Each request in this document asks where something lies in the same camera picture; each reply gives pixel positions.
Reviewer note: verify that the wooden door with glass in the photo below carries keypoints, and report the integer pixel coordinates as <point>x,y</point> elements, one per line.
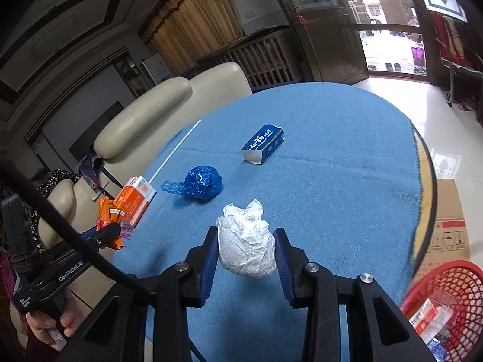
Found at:
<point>328,45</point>

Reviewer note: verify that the orange wrapper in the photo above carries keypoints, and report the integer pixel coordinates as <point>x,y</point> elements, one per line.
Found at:
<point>109,215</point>

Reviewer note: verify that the white thin stick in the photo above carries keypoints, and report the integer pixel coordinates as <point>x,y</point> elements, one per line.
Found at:
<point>173,152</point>

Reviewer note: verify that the blue crumpled plastic bag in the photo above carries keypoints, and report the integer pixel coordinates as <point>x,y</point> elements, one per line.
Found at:
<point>202,183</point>

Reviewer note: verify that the pair of dark shoes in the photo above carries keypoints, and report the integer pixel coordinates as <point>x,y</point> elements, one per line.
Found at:
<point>393,66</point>

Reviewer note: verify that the red door tassel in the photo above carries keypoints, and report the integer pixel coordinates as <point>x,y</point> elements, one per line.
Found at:
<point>300,18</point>

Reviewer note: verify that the brown curtain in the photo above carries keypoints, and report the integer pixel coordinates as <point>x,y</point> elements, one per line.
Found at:
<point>196,15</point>

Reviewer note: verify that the wooden crib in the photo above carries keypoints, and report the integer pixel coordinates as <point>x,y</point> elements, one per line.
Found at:
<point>264,60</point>

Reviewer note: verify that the dark patterned bag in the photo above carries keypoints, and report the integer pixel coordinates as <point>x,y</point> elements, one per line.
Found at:
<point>90,169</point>

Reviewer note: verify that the white paper ball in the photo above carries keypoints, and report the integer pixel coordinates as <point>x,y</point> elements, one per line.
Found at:
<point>245,249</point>

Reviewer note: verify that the person's left hand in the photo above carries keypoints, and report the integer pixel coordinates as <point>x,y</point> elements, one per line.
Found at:
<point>45,324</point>

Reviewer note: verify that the blue cardboard box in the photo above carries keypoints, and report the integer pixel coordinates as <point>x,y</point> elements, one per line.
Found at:
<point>264,141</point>

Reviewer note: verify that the red plastic basket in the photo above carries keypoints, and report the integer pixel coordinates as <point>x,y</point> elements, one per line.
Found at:
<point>452,275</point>

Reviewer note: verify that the pair of slippers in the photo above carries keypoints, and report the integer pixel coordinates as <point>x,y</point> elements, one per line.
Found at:
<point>419,70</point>

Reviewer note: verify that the purple bin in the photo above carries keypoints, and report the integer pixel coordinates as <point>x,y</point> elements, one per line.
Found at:
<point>417,55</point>

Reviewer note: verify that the white framed board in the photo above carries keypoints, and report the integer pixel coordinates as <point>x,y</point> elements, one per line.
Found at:
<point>156,69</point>

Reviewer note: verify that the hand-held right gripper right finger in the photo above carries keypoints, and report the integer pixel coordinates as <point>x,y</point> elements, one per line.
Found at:
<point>283,267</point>

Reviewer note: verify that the cream leather sofa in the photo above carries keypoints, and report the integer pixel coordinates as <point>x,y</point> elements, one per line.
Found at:
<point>151,113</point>

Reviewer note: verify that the red striped cloth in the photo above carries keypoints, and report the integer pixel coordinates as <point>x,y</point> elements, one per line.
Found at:
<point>451,37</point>

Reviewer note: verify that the brown cardboard box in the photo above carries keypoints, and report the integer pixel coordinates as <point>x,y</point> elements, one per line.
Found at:
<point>449,203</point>

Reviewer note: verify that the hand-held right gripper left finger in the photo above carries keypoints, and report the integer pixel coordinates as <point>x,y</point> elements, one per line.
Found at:
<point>209,267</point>

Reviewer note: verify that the clear plastic container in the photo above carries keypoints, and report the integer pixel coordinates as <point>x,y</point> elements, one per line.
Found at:
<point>449,309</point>

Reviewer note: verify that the orange white carton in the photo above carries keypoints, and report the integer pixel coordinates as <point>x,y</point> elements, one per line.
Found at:
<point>132,200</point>

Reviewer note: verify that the dark floral cloth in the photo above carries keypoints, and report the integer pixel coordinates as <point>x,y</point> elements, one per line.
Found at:
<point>56,183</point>

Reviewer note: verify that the blue white wrapper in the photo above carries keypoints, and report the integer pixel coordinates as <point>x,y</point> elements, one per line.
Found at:
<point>437,348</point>

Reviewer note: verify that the person's left forearm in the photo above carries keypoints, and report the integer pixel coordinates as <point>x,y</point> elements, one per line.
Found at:
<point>9,294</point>

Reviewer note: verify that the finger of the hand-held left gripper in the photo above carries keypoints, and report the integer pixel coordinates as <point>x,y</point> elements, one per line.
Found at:
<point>103,237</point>

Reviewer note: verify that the red white small box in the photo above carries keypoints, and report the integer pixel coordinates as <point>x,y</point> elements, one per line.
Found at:
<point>426,316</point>

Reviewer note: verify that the metal chair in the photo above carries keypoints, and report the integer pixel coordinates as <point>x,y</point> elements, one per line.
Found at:
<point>452,79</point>

